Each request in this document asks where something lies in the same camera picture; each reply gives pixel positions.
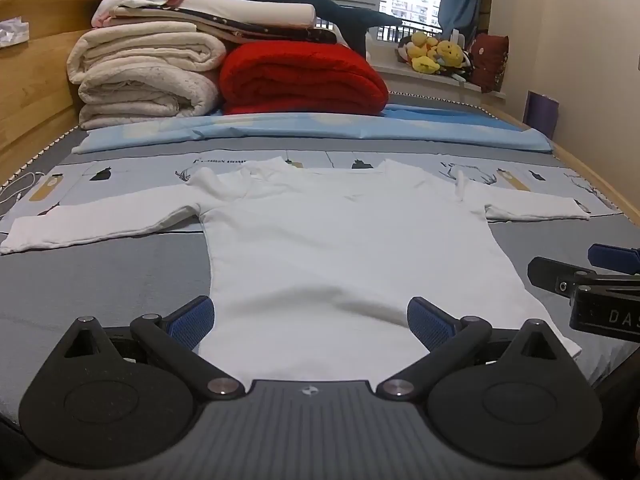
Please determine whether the wooden headboard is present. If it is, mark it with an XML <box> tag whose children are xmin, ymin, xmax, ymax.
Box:
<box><xmin>0</xmin><ymin>0</ymin><xmax>113</xmax><ymax>183</ymax></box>

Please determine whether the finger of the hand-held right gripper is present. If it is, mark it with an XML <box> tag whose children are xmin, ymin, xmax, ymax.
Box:
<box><xmin>587</xmin><ymin>243</ymin><xmax>640</xmax><ymax>268</ymax></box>
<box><xmin>527</xmin><ymin>256</ymin><xmax>640</xmax><ymax>306</ymax></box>

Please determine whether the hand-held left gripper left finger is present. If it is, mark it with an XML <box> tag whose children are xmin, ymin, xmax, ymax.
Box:
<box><xmin>52</xmin><ymin>296</ymin><xmax>247</xmax><ymax>401</ymax></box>

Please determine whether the purple box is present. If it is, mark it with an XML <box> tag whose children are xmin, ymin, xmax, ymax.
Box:
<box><xmin>522</xmin><ymin>91</ymin><xmax>560</xmax><ymax>141</ymax></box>

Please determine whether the white long-sleeve shirt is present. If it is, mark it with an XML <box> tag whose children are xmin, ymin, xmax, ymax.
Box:
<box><xmin>0</xmin><ymin>156</ymin><xmax>592</xmax><ymax>386</ymax></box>

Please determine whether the dark red cushion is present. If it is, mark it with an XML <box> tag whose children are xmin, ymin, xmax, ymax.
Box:
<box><xmin>470</xmin><ymin>32</ymin><xmax>510</xmax><ymax>93</ymax></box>

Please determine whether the red folded blanket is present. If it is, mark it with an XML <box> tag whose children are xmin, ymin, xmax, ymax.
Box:
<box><xmin>219</xmin><ymin>42</ymin><xmax>390</xmax><ymax>117</ymax></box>

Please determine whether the white cable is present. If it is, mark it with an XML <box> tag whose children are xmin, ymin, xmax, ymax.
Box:
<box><xmin>0</xmin><ymin>170</ymin><xmax>63</xmax><ymax>206</ymax></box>

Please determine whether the wooden bed side rail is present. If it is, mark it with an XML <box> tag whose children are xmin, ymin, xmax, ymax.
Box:
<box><xmin>482</xmin><ymin>87</ymin><xmax>640</xmax><ymax>221</ymax></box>

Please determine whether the grey printed bed sheet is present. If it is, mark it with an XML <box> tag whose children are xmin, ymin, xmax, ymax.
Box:
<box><xmin>0</xmin><ymin>125</ymin><xmax>640</xmax><ymax>411</ymax></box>

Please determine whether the white tissue pack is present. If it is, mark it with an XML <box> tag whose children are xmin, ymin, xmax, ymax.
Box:
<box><xmin>0</xmin><ymin>16</ymin><xmax>32</xmax><ymax>48</ymax></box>

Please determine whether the yellow plush toy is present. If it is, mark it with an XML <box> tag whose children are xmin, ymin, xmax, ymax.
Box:
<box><xmin>435</xmin><ymin>40</ymin><xmax>463</xmax><ymax>68</ymax></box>
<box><xmin>411</xmin><ymin>31</ymin><xmax>442</xmax><ymax>76</ymax></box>

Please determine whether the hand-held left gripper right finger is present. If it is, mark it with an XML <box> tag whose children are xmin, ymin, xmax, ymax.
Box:
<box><xmin>375</xmin><ymin>296</ymin><xmax>576</xmax><ymax>401</ymax></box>

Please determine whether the light blue quilt cover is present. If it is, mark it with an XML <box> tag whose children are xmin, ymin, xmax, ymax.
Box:
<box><xmin>71</xmin><ymin>104</ymin><xmax>555</xmax><ymax>156</ymax></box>

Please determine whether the white folded sheet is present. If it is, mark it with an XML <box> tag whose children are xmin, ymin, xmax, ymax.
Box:
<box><xmin>114</xmin><ymin>0</ymin><xmax>317</xmax><ymax>30</ymax></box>

